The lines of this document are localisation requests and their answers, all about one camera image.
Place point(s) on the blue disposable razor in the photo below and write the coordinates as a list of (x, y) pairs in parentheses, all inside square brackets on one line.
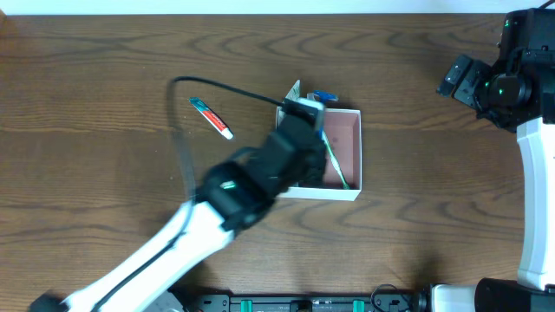
[(322, 96)]

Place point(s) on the white box pink interior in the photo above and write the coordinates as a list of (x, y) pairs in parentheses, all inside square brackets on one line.
[(344, 133)]

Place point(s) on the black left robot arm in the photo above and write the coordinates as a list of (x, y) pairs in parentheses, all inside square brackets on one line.
[(234, 196)]

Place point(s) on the white bamboo-print cream tube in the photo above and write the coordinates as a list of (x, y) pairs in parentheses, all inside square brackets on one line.
[(292, 95)]

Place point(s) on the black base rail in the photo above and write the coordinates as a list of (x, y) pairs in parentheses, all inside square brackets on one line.
[(225, 303)]

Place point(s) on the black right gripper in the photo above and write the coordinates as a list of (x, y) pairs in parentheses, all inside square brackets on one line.
[(470, 82)]

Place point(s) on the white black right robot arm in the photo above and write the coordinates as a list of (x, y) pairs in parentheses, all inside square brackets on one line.
[(533, 289)]

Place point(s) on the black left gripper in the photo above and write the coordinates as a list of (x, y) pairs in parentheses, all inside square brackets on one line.
[(310, 147)]

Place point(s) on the red green toothpaste tube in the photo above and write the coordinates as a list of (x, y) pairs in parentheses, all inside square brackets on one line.
[(212, 117)]

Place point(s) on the green white toothbrush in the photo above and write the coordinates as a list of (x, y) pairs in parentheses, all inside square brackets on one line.
[(334, 161)]

